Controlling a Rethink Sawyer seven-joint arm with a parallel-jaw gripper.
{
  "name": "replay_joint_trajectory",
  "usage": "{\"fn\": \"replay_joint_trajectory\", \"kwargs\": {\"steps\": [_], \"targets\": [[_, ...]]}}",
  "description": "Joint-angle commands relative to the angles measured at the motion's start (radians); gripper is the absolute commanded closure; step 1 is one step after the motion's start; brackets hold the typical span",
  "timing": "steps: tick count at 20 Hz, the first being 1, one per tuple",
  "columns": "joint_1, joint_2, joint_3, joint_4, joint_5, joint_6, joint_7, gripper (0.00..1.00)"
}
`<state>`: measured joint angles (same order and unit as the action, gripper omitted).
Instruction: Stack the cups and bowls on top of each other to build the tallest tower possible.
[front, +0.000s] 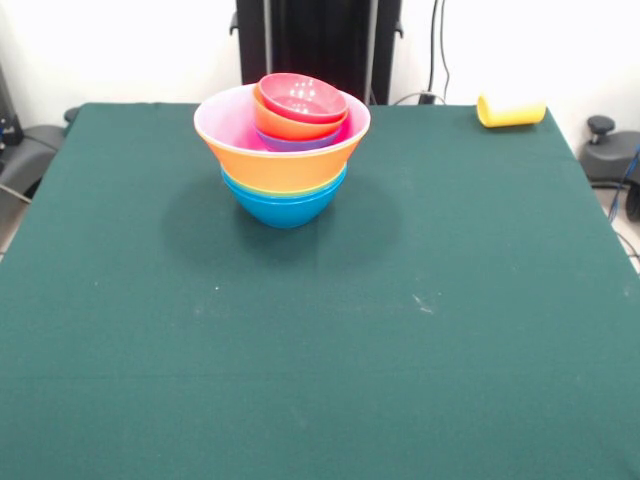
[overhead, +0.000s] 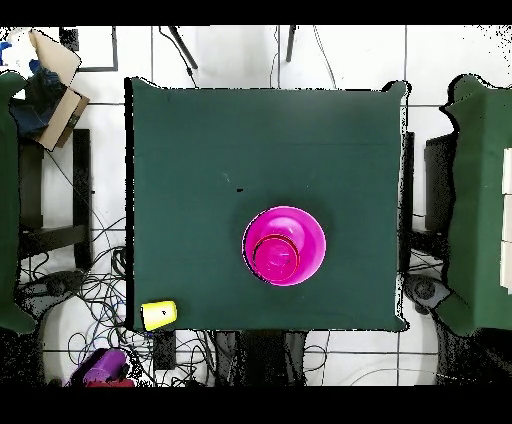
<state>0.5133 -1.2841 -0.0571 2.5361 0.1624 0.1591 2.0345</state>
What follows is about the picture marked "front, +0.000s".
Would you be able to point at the large orange bowl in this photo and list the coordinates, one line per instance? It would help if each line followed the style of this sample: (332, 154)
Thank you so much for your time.
(280, 170)

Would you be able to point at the small dark blue bowl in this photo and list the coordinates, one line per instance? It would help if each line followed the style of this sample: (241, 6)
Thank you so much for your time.
(295, 145)

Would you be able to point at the small red-orange bowl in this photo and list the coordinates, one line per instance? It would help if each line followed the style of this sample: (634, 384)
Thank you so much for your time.
(280, 127)

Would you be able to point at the small crimson bowl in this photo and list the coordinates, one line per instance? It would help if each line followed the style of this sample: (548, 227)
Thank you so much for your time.
(305, 97)

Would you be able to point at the large pink bowl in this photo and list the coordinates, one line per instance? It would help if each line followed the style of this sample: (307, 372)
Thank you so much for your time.
(225, 125)

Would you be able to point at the yellow cup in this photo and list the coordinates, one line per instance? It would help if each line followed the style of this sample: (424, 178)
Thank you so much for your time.
(515, 114)

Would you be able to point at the dark green table cloth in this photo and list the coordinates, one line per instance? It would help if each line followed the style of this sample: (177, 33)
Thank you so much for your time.
(320, 375)

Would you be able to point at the grey base with black knob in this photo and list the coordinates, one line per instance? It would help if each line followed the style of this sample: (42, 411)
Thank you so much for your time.
(30, 145)
(607, 155)

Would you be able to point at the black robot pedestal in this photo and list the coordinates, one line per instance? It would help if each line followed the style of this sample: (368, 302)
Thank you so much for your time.
(320, 40)

